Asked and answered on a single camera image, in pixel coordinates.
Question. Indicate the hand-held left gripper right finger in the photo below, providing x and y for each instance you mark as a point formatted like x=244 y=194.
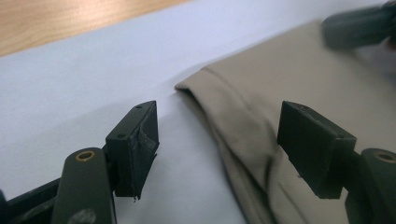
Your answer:
x=314 y=146

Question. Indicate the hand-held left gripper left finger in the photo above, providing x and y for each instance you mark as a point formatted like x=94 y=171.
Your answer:
x=134 y=149

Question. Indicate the beige pants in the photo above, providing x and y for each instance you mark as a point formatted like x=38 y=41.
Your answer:
x=264 y=81

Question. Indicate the white table mat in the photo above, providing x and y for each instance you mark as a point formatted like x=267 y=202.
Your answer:
x=93 y=77

